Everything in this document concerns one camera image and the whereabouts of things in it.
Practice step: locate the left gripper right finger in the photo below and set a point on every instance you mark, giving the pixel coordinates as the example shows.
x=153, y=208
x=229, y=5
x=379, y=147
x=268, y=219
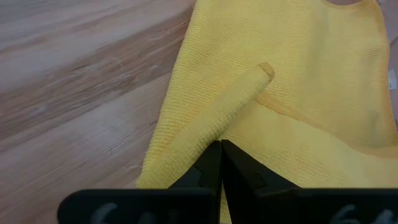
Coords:
x=280, y=202

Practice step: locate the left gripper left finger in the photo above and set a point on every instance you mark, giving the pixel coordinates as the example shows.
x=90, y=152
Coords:
x=186, y=202

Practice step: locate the yellow microfiber towel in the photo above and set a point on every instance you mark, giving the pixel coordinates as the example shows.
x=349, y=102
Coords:
x=295, y=77

